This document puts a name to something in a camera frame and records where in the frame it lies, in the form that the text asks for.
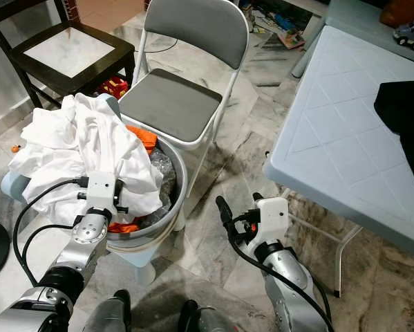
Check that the white shirt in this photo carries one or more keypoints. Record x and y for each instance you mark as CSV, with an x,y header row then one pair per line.
x,y
82,145

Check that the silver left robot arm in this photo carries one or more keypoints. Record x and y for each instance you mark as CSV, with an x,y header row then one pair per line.
x,y
82,256

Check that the grey round laundry basket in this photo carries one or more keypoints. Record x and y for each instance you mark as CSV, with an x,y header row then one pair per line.
x,y
180,187

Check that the grey robot right leg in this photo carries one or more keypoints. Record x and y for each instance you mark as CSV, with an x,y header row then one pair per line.
x,y
206,321

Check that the grey robot leg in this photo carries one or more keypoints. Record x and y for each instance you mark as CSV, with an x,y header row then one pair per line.
x,y
206,321
110,315

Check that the large light blue plastic table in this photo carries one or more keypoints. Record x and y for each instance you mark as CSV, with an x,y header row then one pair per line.
x,y
324,117

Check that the grey robot left leg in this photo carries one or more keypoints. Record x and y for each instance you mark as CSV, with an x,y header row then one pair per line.
x,y
110,315

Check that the small orange toy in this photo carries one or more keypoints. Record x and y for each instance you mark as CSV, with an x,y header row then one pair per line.
x,y
15,148

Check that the red toy truck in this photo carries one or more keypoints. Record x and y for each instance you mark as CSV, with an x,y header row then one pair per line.
x,y
113,86

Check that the dark wooden chair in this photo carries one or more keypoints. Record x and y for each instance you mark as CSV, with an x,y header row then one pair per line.
x,y
106,72

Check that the colourful picture book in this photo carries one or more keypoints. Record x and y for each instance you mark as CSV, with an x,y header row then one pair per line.
x,y
289,36

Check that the black shirt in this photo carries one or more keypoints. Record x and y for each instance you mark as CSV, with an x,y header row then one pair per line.
x,y
407,117

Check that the small light blue plastic table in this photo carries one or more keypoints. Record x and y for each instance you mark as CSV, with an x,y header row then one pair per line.
x,y
352,17

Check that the purple toy car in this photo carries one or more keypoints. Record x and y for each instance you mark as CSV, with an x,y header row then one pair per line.
x,y
410,36

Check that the orange bag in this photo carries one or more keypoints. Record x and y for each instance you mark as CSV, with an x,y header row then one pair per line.
x,y
407,12

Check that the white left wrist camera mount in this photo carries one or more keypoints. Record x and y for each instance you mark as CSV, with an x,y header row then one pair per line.
x,y
101,194

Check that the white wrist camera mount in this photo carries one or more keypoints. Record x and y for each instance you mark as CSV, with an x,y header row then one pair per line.
x,y
274,218
101,194

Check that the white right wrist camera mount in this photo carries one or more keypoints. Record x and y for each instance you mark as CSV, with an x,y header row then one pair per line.
x,y
274,218

